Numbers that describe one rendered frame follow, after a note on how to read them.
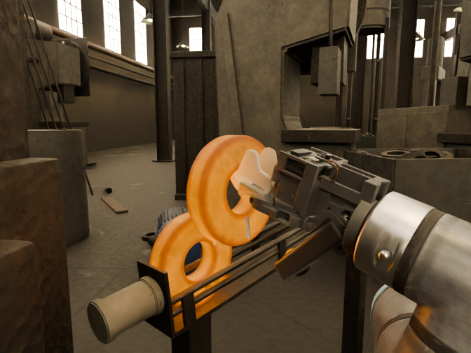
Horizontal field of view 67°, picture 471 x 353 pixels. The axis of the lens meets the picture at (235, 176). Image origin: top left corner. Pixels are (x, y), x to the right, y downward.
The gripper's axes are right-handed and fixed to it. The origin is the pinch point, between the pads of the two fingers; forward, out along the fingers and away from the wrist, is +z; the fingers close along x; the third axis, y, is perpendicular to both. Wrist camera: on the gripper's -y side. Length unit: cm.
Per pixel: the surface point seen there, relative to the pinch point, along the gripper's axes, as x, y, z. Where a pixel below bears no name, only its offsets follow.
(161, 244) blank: 6.6, -12.7, 6.1
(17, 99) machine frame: 17.2, 2.1, 34.8
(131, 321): 13.7, -20.3, 1.4
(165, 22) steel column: -495, 35, 722
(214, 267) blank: -3.0, -18.6, 3.0
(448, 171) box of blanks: -185, -24, 7
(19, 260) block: 26.1, -8.3, 5.1
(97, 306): 17.3, -18.0, 4.1
